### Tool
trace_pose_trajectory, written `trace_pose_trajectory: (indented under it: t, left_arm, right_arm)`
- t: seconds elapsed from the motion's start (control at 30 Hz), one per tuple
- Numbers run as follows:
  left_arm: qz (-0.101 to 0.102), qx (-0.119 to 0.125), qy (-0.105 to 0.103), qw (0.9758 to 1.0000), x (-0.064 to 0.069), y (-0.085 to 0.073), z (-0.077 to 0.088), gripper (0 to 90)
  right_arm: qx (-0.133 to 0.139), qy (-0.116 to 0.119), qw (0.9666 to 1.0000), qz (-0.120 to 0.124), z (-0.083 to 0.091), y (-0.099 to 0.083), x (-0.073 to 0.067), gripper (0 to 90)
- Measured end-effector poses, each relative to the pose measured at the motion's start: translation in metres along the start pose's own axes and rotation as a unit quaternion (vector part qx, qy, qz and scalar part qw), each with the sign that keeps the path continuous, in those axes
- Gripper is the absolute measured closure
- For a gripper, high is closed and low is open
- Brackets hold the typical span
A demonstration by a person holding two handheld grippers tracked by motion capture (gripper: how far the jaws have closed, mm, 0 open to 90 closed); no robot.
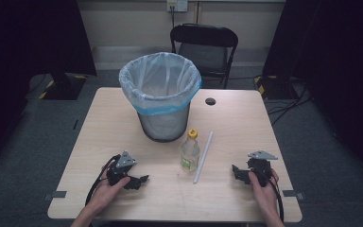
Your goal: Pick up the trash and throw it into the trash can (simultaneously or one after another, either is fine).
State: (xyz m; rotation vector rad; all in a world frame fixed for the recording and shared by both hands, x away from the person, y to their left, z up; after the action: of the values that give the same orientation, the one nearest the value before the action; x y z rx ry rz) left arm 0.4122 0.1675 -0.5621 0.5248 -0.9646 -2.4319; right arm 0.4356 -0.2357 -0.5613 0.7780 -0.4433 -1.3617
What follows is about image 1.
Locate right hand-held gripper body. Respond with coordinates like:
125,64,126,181
247,149,279,188

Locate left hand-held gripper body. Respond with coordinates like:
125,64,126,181
106,149,138,187

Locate white straw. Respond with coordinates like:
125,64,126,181
192,131,215,184

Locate clear bottle with yellow cap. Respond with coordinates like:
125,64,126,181
180,128,201,173

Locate black mesh trash can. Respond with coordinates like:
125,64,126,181
137,102,192,143

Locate translucent blue bin liner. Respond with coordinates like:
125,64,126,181
118,51,203,116

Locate person's left hand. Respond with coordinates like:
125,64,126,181
87,175,131,216

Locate person's right hand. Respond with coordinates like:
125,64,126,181
248,167,280,219

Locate grey floor tape strip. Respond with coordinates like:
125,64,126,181
282,189,305,201
43,190,68,202

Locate black stand base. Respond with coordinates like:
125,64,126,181
253,75,298,100
38,71,88,101

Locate black folding chair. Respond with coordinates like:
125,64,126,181
169,23,239,90

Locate dark curtain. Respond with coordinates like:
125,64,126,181
262,0,363,185
0,0,97,171

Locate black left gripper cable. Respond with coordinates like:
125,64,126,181
84,154,121,206

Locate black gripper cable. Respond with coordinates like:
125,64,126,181
255,168,285,223
84,154,121,206

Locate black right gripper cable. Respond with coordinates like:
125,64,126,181
255,168,285,223

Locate black floor cables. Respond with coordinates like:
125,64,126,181
266,78,314,127

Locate black wall cable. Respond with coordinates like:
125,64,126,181
169,5,177,30

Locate white wall outlet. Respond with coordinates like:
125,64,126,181
166,0,189,13

